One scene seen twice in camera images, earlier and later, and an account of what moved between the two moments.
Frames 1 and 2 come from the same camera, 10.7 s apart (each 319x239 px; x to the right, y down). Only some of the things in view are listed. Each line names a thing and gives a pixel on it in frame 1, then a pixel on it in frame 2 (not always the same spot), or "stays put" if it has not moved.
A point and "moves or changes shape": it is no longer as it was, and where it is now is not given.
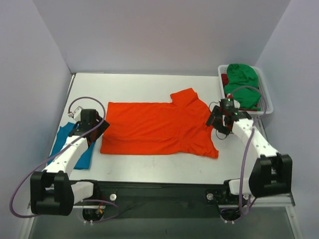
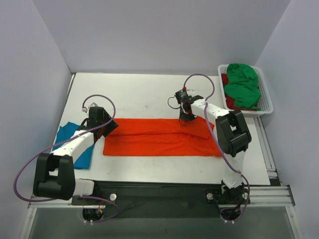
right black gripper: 217,119 to 187,116
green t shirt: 242,84 stays put
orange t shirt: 181,126 moves or changes shape
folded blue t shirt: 64,133 stays put
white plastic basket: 266,107 stays put
